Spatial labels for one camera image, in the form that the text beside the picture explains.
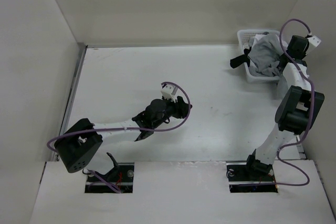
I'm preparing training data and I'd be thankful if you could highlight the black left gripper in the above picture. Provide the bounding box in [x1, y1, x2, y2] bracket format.
[153, 95, 192, 129]

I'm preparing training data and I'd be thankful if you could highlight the grey tank top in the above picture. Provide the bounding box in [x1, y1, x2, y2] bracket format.
[248, 34, 283, 77]

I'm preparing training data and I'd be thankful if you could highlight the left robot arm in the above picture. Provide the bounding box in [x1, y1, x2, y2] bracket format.
[54, 96, 192, 182]

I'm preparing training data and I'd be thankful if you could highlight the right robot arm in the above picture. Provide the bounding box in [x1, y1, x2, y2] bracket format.
[243, 34, 324, 180]

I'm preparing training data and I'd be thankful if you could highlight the black tank top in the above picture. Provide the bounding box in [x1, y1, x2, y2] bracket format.
[230, 47, 251, 69]

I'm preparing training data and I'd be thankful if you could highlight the white tank top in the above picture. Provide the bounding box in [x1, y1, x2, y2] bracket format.
[254, 34, 266, 41]

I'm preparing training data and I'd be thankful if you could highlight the white plastic laundry basket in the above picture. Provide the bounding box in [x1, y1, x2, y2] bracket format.
[237, 29, 280, 84]

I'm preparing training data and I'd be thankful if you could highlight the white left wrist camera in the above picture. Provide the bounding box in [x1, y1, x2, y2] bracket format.
[161, 84, 177, 102]

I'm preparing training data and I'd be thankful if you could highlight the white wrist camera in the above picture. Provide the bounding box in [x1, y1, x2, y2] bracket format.
[307, 35, 321, 50]
[161, 84, 177, 102]

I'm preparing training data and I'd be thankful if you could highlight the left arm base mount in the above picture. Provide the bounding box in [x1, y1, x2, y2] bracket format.
[82, 163, 135, 194]

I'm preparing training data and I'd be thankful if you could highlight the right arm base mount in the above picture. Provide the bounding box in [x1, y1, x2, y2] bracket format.
[226, 162, 278, 193]

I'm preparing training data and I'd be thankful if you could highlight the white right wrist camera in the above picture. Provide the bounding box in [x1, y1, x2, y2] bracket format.
[307, 35, 321, 50]

